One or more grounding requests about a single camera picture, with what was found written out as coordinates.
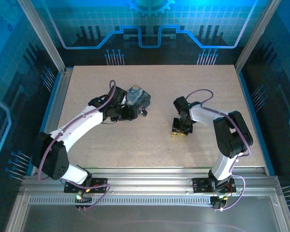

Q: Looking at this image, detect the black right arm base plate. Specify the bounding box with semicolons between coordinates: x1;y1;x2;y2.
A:
191;177;237;194

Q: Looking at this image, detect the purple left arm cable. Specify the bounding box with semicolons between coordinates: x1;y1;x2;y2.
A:
37;79;117;211

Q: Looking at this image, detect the dark box with painted lid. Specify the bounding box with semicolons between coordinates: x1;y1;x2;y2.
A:
125;84;152;109

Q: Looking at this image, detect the aluminium frame post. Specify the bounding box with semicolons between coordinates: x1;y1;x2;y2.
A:
233;0;281;71
17;0;68;73

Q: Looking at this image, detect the aluminium mounting rail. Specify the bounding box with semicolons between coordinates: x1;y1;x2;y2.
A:
21;166;281;197

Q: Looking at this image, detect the aluminium side rail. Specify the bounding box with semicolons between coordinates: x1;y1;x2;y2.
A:
30;67;74;176

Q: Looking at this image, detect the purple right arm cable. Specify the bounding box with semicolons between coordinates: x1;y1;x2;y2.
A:
185;88;253;213

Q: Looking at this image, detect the slotted grey cable duct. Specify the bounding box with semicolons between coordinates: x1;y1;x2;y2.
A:
28;195;215;206

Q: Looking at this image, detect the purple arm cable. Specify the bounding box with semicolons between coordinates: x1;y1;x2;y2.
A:
185;88;253;213
37;79;117;211

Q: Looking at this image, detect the grey metal panel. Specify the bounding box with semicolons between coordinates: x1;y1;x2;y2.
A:
4;193;290;232

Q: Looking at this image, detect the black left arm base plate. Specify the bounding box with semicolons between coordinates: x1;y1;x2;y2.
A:
63;177;108;194

